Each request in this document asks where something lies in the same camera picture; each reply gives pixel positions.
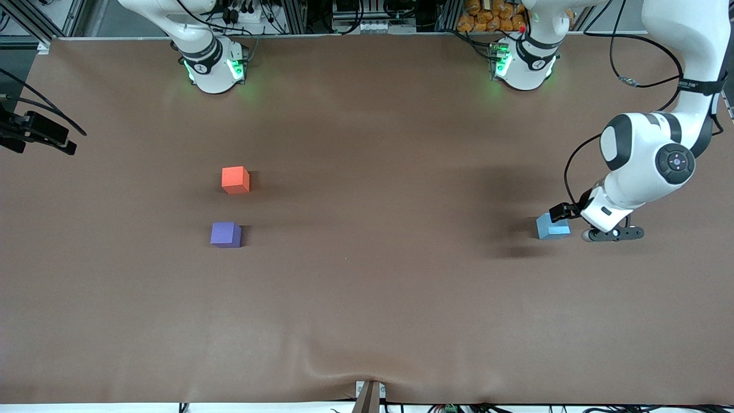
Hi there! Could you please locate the light blue foam cube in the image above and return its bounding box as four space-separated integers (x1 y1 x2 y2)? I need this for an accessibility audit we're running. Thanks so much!
536 213 572 240

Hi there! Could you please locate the brown table cover cloth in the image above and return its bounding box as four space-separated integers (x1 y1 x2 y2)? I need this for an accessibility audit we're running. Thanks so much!
0 36 734 406

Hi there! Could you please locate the orange snack packets pile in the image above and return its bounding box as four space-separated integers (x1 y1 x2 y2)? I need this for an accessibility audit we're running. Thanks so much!
457 0 528 33

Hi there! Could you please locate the orange foam cube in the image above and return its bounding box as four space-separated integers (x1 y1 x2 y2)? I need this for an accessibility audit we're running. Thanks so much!
221 166 251 194

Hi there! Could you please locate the purple foam cube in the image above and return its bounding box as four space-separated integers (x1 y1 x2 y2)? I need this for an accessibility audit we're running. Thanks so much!
210 221 243 248

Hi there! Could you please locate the black clamp-mounted device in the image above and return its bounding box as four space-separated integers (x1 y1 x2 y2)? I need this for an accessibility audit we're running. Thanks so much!
0 103 78 156

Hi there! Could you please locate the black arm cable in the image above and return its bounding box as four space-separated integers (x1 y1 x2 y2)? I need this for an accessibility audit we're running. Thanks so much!
564 32 724 208

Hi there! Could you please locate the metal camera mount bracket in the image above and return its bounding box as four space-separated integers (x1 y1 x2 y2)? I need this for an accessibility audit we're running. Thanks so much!
354 380 386 413

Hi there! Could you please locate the aluminium frame rail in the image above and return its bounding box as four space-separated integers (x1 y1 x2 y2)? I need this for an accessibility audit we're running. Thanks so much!
0 0 72 49

